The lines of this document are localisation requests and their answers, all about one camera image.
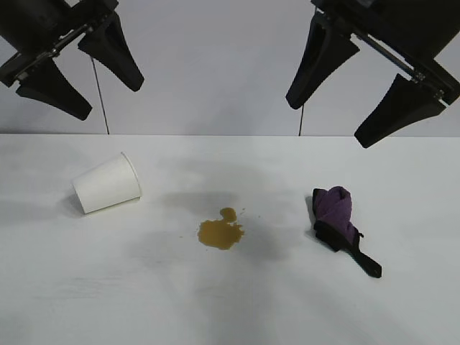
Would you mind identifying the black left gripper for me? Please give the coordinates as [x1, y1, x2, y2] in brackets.
[0, 0, 145, 121]

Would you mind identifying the purple cloth with black trim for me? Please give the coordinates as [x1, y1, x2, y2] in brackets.
[310, 185, 383, 280]

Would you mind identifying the white paper cup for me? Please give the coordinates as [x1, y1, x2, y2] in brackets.
[70, 151, 143, 216]

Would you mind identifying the brown liquid spill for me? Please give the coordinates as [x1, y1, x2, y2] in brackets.
[196, 206, 248, 252]

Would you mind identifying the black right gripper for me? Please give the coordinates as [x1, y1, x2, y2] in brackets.
[285, 0, 460, 149]

